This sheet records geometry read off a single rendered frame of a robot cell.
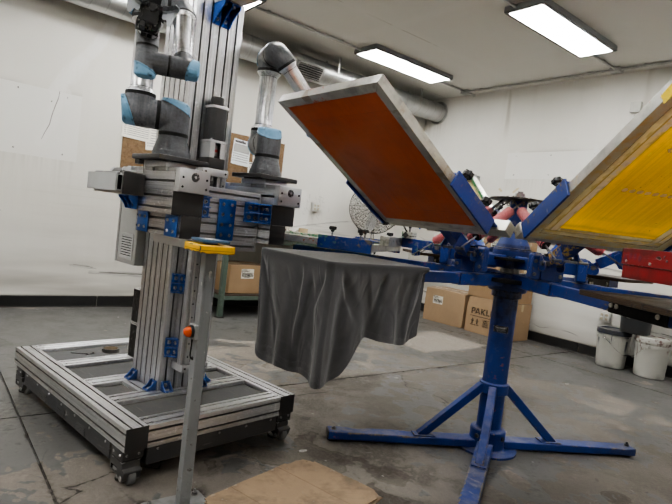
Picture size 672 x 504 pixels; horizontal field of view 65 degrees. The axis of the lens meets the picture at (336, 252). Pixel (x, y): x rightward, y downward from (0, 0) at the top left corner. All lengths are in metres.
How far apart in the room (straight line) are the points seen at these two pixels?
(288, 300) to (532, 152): 5.25
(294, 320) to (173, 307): 0.79
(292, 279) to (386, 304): 0.35
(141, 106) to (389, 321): 1.25
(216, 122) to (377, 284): 1.08
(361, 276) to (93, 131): 4.09
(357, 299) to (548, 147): 5.14
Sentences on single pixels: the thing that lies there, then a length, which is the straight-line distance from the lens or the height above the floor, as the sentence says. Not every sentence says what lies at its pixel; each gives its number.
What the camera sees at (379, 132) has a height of 1.42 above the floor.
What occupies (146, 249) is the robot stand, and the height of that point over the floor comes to 0.85.
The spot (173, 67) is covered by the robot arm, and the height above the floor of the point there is 1.55.
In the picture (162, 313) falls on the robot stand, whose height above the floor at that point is 0.58.
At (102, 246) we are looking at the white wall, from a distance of 5.56.
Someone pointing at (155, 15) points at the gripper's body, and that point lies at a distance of 1.89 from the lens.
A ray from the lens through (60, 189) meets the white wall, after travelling 5.45.
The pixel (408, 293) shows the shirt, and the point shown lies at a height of 0.85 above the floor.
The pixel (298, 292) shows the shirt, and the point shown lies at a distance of 1.87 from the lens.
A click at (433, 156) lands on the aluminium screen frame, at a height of 1.35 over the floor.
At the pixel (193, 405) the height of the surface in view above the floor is 0.40.
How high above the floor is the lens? 1.07
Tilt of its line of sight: 3 degrees down
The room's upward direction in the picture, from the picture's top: 7 degrees clockwise
